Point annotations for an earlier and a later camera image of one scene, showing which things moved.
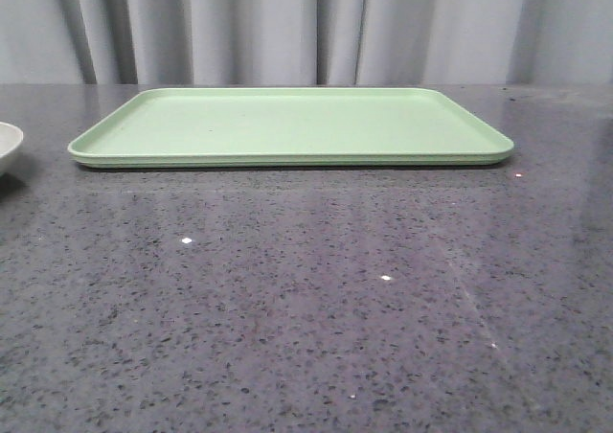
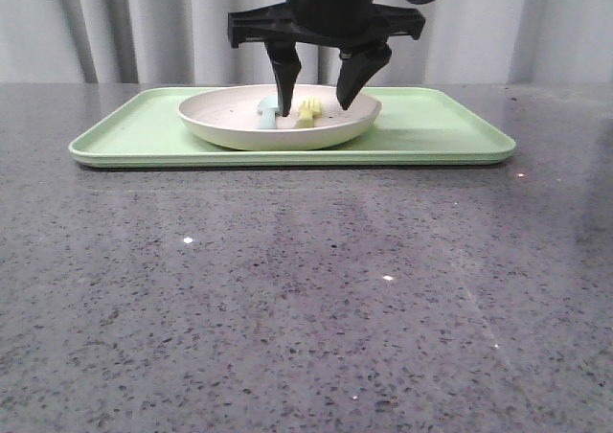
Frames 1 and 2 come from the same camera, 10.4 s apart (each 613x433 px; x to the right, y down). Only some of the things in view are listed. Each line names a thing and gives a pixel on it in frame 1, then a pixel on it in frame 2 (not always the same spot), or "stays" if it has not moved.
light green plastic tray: [203, 127] stays
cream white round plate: [11, 137] to [228, 116]
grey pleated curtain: [306, 30] stays
